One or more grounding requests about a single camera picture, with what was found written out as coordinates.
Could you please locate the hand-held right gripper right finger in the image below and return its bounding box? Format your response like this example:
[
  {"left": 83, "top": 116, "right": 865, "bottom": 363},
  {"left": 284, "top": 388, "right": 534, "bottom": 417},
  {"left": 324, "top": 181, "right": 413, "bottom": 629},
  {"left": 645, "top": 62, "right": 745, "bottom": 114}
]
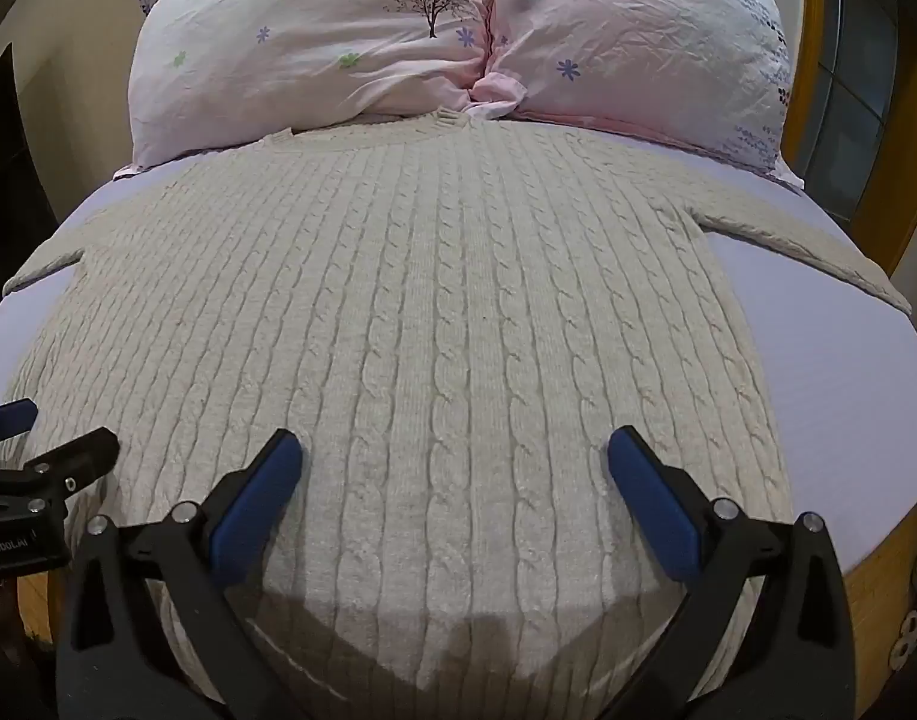
[{"left": 606, "top": 426, "right": 858, "bottom": 720}]

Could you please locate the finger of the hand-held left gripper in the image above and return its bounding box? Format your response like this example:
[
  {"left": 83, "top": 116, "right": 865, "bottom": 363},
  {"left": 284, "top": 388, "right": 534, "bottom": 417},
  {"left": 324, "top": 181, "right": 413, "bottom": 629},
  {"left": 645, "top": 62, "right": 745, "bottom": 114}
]
[
  {"left": 0, "top": 399, "right": 40, "bottom": 449},
  {"left": 0, "top": 427, "right": 122, "bottom": 522}
]

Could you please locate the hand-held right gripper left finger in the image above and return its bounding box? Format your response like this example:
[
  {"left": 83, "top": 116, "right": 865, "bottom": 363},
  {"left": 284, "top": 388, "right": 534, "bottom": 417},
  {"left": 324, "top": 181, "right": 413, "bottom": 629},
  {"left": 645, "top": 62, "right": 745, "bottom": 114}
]
[{"left": 55, "top": 429, "right": 304, "bottom": 720}]

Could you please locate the cream cable-knit sweater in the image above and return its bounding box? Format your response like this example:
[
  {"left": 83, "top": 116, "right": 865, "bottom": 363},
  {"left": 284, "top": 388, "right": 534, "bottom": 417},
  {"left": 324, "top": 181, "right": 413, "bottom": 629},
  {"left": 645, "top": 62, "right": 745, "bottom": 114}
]
[{"left": 1, "top": 111, "right": 913, "bottom": 720}]

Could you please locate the dark wooden furniture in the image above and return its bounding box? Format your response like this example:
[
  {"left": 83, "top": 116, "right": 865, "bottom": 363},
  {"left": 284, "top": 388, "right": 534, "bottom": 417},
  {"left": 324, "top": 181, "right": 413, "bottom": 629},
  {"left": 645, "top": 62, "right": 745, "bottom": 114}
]
[{"left": 0, "top": 41, "right": 55, "bottom": 301}]

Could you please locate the pink flower-print pillow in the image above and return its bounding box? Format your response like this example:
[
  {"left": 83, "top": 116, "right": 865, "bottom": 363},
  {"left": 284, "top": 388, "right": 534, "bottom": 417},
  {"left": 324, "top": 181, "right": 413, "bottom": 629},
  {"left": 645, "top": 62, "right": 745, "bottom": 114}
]
[{"left": 469, "top": 0, "right": 804, "bottom": 188}]

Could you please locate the pink tree-print pillow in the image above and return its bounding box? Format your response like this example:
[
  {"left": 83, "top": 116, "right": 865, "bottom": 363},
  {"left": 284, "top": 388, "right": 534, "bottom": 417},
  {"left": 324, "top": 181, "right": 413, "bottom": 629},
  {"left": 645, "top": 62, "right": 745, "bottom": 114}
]
[{"left": 113, "top": 0, "right": 504, "bottom": 179}]

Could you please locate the wooden framed door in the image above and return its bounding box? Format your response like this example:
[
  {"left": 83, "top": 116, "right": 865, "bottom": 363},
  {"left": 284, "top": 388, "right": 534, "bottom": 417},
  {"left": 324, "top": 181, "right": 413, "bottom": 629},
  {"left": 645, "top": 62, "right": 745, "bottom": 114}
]
[{"left": 780, "top": 0, "right": 917, "bottom": 278}]

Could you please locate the wooden bed frame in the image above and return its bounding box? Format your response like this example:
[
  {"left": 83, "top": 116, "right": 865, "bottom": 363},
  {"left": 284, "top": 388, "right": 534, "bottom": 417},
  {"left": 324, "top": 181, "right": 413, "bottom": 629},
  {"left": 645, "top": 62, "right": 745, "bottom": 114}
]
[{"left": 16, "top": 510, "right": 917, "bottom": 720}]

